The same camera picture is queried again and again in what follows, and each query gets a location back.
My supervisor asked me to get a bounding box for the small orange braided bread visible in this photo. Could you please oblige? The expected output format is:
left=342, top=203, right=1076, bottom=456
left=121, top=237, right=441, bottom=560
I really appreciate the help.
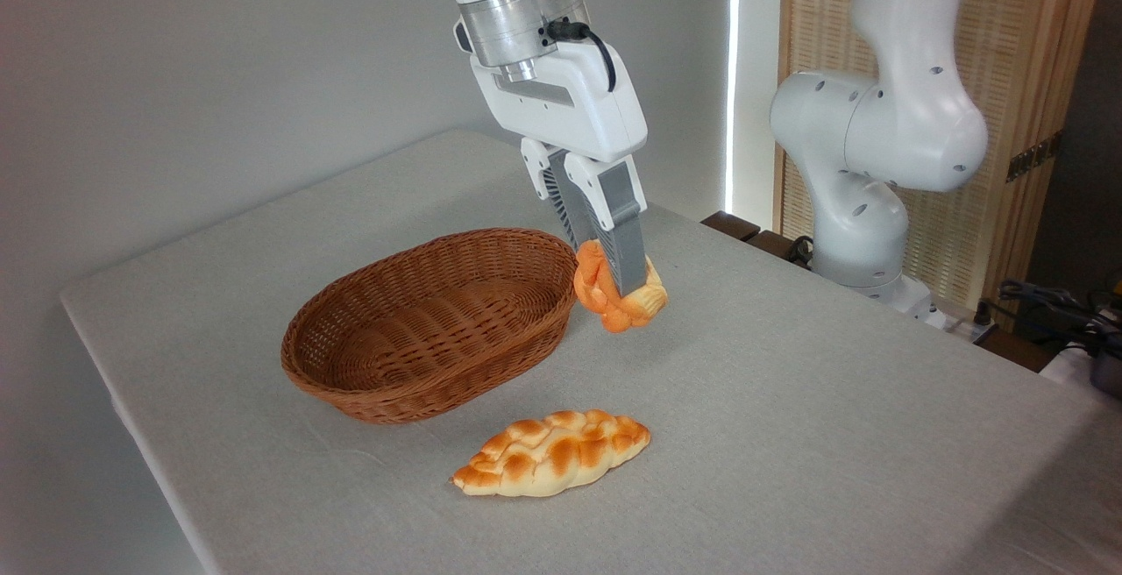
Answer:
left=572, top=239, right=670, bottom=335

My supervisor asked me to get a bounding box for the long golden braided bread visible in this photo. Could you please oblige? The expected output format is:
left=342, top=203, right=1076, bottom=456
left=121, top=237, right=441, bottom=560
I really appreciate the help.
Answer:
left=450, top=408, right=653, bottom=499

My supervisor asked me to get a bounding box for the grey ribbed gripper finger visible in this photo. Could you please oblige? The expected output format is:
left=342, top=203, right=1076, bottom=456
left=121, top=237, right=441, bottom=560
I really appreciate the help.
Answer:
left=520, top=138, right=599, bottom=249
left=564, top=152, right=650, bottom=298

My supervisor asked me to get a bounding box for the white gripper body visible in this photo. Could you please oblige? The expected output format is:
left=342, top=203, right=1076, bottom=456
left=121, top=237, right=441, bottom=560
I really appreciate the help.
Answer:
left=453, top=18, right=650, bottom=165

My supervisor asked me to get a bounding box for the dark brown wooden block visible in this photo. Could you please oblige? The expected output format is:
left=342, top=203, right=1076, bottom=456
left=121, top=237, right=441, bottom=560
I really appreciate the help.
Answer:
left=700, top=210, right=763, bottom=244
left=745, top=229, right=814, bottom=271

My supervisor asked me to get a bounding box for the white tablecloth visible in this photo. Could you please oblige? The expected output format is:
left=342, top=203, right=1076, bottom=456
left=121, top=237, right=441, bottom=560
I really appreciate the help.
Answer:
left=59, top=127, right=1122, bottom=575

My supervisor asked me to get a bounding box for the white power strip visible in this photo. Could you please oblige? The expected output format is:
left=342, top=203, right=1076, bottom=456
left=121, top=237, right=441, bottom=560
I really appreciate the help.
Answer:
left=927, top=305, right=1000, bottom=344

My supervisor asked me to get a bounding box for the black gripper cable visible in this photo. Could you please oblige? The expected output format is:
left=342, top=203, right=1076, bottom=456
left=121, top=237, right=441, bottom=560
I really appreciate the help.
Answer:
left=547, top=18, right=618, bottom=93

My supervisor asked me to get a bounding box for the brown oval wicker basket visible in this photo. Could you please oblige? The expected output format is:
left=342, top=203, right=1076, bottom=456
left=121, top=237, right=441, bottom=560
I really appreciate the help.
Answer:
left=280, top=227, right=579, bottom=426

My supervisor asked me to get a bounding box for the dark metal screen hinge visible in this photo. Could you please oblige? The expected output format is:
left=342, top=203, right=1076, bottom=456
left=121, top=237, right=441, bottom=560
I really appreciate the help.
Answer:
left=1005, top=131, right=1063, bottom=184

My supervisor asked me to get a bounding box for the wooden woven folding screen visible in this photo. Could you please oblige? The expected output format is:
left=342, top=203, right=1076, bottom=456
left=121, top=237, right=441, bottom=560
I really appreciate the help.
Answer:
left=772, top=0, right=1111, bottom=323

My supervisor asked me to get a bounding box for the black cable bundle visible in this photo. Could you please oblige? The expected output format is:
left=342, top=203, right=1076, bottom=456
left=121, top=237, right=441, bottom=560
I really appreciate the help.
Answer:
left=973, top=279, right=1122, bottom=358

